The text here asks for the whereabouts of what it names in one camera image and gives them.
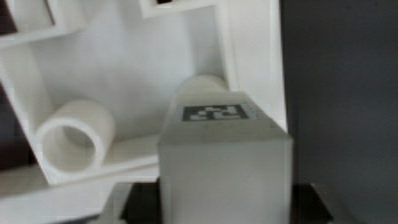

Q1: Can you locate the white chair seat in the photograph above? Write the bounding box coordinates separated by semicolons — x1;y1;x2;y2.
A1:
0;0;229;185

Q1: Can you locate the white U-shaped fence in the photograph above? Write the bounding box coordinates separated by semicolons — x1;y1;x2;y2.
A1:
0;0;286;224

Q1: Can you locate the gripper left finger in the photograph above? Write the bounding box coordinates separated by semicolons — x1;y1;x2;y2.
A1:
97;181;163;224

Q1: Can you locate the white chair leg block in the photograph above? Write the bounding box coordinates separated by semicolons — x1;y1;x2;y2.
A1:
158;75;293;224

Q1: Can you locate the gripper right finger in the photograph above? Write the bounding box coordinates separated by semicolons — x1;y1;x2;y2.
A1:
289;181;360;224

